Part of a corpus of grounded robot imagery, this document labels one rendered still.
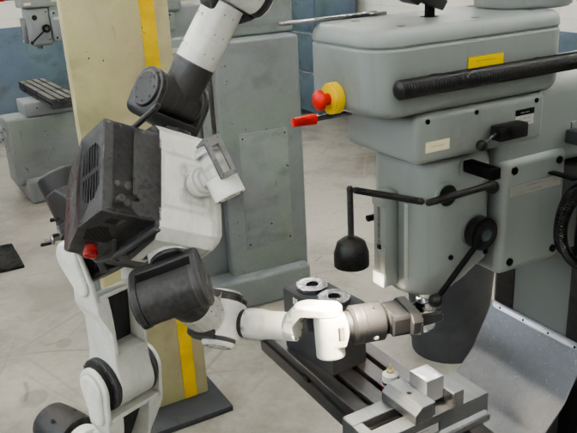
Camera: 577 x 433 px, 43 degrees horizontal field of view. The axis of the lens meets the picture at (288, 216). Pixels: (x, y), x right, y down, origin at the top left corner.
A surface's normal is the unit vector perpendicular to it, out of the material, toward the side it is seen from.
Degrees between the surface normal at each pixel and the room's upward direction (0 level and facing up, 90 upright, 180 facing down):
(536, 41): 90
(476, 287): 94
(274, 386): 0
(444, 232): 90
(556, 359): 63
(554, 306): 90
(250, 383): 0
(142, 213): 58
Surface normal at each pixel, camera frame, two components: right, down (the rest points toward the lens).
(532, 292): -0.87, 0.21
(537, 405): -0.66, -0.51
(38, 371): -0.05, -0.94
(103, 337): -0.64, 0.29
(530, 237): 0.49, 0.28
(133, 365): 0.75, 0.04
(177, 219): 0.63, -0.33
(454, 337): -0.05, 0.41
